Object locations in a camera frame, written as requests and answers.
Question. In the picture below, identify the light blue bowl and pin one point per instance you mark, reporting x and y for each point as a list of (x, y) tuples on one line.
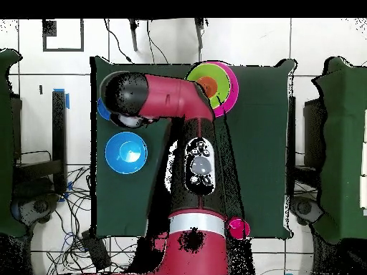
[(126, 152)]

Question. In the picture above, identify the orange cup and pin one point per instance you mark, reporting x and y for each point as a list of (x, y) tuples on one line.
[(210, 86)]

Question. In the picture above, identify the large pink bowl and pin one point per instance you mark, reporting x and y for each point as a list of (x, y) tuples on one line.
[(232, 91)]

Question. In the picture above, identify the green bowl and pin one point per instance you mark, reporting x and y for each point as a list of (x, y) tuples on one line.
[(220, 80)]

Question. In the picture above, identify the small dark blue bowl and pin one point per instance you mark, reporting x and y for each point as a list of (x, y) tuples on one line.
[(102, 110)]

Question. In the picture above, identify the red cup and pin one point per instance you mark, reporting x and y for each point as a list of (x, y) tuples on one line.
[(239, 228)]

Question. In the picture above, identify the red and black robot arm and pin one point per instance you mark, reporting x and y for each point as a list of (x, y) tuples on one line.
[(172, 97)]

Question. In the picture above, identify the dark green table cloth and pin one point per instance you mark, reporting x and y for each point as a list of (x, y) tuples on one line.
[(258, 143), (5, 143), (341, 143)]

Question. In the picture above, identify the black stand leg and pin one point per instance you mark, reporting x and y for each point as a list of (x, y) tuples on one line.
[(199, 31), (133, 34)]

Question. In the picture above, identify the black metal stand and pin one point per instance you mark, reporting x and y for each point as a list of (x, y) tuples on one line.
[(58, 137)]

